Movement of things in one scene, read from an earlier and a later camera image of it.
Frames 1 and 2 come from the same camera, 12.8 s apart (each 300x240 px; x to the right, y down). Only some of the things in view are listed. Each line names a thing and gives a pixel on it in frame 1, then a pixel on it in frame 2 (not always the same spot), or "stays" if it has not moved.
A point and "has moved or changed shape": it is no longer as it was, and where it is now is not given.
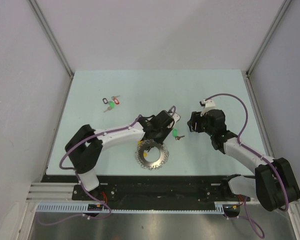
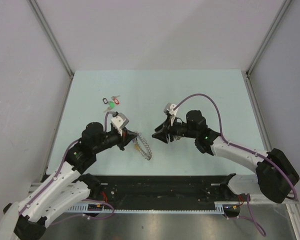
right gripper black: (196, 117) to (169, 126)
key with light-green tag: (111, 104) stays
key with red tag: (115, 99) stays
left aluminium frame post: (33, 5) stays
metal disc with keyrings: (139, 157) has moved or changed shape
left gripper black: (160, 140) to (126, 138)
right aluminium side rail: (261, 125) stays
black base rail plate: (147, 189) stays
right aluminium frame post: (285, 6) stays
